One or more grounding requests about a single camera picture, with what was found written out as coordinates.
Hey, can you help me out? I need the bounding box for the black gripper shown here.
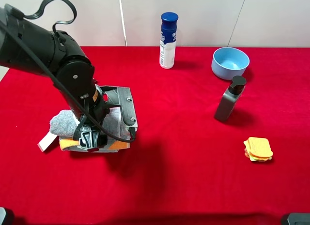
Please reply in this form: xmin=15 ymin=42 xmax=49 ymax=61
xmin=72 ymin=84 xmax=110 ymax=152

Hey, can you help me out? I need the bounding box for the grey orange towel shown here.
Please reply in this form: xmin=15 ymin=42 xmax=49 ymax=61
xmin=38 ymin=107 xmax=130 ymax=153

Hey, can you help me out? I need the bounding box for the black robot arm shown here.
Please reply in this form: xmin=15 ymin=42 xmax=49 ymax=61
xmin=0 ymin=4 xmax=108 ymax=123

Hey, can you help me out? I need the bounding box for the dark base left corner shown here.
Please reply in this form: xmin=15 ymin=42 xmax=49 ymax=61
xmin=0 ymin=207 xmax=15 ymax=225

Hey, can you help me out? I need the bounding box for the dark base corner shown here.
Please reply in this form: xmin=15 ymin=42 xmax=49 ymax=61
xmin=0 ymin=207 xmax=15 ymax=225
xmin=281 ymin=213 xmax=310 ymax=225

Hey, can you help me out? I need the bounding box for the red tablecloth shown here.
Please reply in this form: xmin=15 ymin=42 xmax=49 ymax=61
xmin=0 ymin=47 xmax=310 ymax=225

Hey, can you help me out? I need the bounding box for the blue capped white bottle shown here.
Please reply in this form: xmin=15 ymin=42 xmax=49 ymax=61
xmin=159 ymin=12 xmax=179 ymax=69

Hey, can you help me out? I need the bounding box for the dark grey pump bottle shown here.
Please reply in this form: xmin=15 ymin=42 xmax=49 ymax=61
xmin=214 ymin=75 xmax=247 ymax=122

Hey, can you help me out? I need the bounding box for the light blue bowl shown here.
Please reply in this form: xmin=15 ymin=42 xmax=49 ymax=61
xmin=211 ymin=47 xmax=250 ymax=80

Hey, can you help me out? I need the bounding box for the toy sandwich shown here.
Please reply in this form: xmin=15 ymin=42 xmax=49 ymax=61
xmin=243 ymin=137 xmax=273 ymax=162

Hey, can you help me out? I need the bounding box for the dark base right corner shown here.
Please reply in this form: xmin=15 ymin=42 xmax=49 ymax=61
xmin=281 ymin=213 xmax=310 ymax=225

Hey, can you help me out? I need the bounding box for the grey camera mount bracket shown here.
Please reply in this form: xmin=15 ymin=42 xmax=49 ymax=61
xmin=99 ymin=86 xmax=138 ymax=143

